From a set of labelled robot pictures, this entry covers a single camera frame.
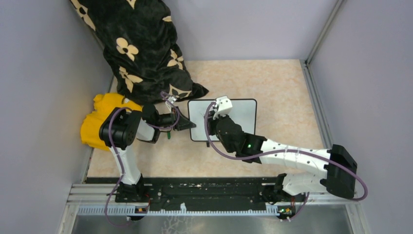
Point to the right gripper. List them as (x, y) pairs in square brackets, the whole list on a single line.
[(211, 122)]

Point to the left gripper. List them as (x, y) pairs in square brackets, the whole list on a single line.
[(182, 123)]

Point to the white whiteboard black frame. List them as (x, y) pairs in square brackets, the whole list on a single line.
[(243, 112)]

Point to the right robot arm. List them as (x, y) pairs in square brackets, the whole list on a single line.
[(323, 170)]

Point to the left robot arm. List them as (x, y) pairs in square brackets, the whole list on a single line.
[(119, 131)]

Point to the yellow cloth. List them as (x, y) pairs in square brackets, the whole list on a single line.
[(103, 106)]

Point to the black floral blanket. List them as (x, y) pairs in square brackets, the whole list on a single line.
[(140, 45)]

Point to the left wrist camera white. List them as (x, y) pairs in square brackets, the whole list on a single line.
[(169, 102)]

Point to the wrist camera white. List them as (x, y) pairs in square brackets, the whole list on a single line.
[(222, 107), (169, 102)]

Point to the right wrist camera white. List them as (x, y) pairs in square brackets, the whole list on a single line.
[(222, 107)]

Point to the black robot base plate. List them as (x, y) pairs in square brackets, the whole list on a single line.
[(205, 194)]

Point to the white slotted cable duct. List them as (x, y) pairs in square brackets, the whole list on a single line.
[(132, 210)]

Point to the aluminium frame rail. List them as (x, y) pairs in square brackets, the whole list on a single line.
[(321, 106)]

